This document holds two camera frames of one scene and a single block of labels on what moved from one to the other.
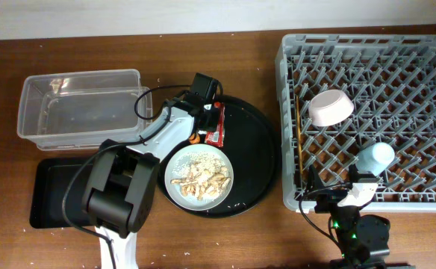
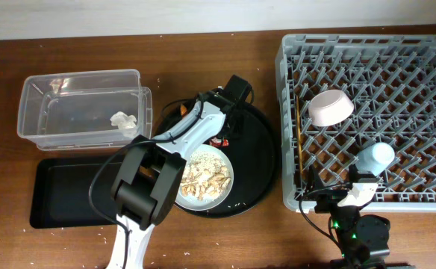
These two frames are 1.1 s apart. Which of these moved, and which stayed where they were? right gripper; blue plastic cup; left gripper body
Moved: left gripper body
Stayed: right gripper; blue plastic cup
